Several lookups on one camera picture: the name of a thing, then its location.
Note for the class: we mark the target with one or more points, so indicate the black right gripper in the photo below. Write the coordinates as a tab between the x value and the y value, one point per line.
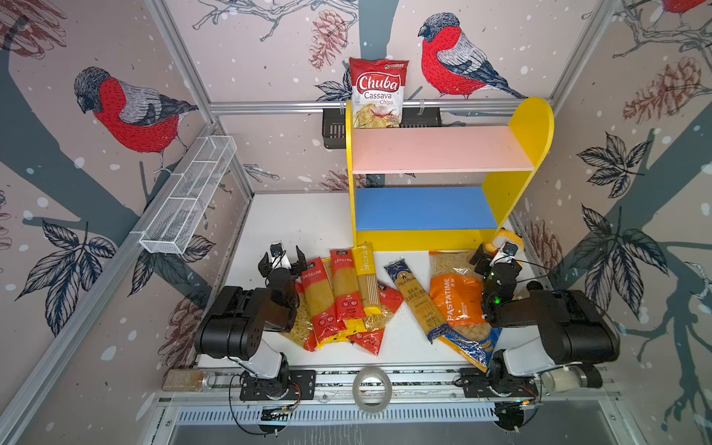
495	266

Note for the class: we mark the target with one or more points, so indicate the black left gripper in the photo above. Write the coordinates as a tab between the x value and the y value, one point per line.
281	271

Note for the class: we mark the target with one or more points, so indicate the red spaghetti pack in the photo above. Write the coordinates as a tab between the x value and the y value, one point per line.
349	305
321	302

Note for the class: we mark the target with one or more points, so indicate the yellow spaghetti pack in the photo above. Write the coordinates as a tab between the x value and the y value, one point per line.
364	264

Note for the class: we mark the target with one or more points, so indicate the blue gold spaghetti pack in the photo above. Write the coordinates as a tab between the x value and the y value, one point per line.
426	312

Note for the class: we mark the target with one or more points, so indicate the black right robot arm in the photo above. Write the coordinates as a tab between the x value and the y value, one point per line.
573	335

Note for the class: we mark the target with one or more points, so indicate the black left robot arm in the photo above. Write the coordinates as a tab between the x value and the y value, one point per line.
234	325

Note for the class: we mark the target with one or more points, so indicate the orange Pastatime pasta bag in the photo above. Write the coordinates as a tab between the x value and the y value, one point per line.
456	288

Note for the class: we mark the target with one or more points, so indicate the yellow shelf pink blue boards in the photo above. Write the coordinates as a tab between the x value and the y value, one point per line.
444	218

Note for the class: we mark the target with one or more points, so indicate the blue macaroni pasta bag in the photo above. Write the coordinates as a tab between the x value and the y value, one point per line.
475	343

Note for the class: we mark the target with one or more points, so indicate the yellow red plush toy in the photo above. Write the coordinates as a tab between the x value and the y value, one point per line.
502	236

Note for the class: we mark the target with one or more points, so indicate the red fusilli bag left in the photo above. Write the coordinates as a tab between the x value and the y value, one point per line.
302	332

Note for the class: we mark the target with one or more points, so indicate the red fusilli bag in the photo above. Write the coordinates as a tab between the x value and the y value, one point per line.
371	340
302	332

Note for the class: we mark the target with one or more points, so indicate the red fusilli bag right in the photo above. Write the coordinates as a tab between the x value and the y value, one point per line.
371	340

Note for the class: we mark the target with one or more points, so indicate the clear tape roll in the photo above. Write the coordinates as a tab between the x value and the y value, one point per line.
372	390

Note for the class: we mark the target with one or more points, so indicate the glass jar black lid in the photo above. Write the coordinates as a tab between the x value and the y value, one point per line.
572	377

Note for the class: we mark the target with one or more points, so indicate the red Chuba cassava chips bag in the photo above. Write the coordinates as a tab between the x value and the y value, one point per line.
377	92

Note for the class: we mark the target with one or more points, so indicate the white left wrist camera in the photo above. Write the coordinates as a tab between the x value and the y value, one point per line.
277	252

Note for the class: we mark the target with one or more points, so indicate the white wire mesh basket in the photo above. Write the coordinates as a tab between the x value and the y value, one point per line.
178	218

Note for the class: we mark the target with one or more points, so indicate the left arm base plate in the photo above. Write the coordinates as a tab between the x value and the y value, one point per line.
294	385

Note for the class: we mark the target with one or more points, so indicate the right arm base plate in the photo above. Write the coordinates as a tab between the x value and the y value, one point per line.
477	385

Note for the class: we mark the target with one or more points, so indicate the black wall-mounted basket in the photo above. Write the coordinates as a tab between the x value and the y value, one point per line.
334	124

